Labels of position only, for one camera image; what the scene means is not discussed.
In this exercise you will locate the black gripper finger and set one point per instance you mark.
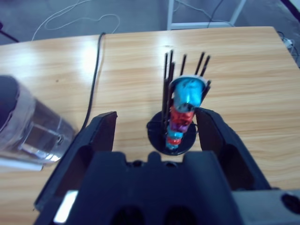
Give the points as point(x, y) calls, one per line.
point(222, 136)
point(98, 131)

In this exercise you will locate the purple foil coffee capsule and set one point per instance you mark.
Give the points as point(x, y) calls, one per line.
point(179, 127)

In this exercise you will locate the red foil coffee capsule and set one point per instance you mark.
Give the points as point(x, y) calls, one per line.
point(181, 117)
point(173, 141)

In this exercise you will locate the teal foil coffee capsule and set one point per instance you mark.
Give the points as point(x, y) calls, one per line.
point(172, 147)
point(187, 93)
point(175, 134)

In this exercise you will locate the clear water tank grey lid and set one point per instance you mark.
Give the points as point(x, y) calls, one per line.
point(35, 122)

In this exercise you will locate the white power strip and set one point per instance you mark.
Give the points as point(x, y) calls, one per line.
point(289, 42)

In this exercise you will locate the black floor stand leg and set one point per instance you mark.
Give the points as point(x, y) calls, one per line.
point(7, 34)

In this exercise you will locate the white metal table frame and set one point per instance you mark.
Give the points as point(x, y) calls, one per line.
point(201, 24)

